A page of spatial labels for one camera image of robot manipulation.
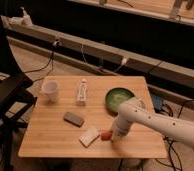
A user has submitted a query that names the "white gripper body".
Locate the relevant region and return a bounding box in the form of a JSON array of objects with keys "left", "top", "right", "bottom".
[{"left": 111, "top": 117, "right": 132, "bottom": 141}]

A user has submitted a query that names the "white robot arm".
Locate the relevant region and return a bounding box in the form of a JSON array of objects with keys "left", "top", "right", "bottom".
[{"left": 111, "top": 97, "right": 194, "bottom": 149}]

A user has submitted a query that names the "white sponge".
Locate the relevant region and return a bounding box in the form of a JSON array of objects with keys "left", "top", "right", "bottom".
[{"left": 79, "top": 127, "right": 99, "bottom": 147}]

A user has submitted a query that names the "blue object on floor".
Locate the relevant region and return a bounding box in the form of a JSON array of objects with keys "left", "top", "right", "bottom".
[{"left": 151, "top": 94, "right": 163, "bottom": 110}]

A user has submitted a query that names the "wooden table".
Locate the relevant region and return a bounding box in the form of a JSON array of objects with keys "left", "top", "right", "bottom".
[{"left": 18, "top": 76, "right": 167, "bottom": 158}]

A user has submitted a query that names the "dark grey rectangular block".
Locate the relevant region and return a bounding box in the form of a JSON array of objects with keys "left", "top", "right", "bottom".
[{"left": 63, "top": 112, "right": 84, "bottom": 127}]

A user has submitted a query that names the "white tube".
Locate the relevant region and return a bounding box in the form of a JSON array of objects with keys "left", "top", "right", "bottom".
[{"left": 77, "top": 79, "right": 87, "bottom": 106}]

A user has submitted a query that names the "translucent plastic cup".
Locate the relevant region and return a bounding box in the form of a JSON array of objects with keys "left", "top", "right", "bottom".
[{"left": 41, "top": 80, "right": 59, "bottom": 102}]

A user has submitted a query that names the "black chair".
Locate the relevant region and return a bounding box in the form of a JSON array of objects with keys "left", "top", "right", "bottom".
[{"left": 0, "top": 68, "right": 36, "bottom": 171}]

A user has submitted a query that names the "white spray bottle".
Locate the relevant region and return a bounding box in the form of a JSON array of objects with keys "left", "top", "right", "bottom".
[{"left": 21, "top": 7, "right": 33, "bottom": 26}]

